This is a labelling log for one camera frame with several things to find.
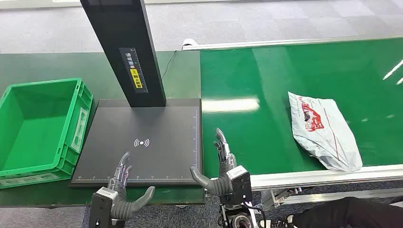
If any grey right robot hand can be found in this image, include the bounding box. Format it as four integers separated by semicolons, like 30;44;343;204
190;127;237;190

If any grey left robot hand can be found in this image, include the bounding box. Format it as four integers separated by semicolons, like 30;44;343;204
107;152;156;212

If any grey package with red print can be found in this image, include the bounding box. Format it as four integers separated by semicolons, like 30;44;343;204
288;91;364;173

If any black inbound scanner machine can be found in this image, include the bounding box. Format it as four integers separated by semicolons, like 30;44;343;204
68;0;204;189

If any green conveyor belt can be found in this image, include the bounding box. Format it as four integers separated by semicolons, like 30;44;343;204
200;38;403;178

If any white conveyor end cap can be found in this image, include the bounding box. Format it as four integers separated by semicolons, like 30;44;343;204
182;38;199;51

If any green plastic crate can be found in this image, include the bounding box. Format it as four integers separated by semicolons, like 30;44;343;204
0;77;94;190

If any person's leg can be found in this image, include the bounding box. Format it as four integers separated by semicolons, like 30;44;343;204
293;196;403;228

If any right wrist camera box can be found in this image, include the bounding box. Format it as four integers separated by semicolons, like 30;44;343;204
226;166;253;206

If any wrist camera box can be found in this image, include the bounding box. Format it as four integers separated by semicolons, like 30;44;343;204
226;166;253;206
88;187;119;228

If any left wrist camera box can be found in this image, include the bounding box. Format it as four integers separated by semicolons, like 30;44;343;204
88;187;119;228

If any aluminium conveyor frame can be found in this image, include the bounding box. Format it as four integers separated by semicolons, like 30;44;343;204
182;34;403;212

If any thin black cable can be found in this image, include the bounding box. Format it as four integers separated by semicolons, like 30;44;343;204
161;50;178;80

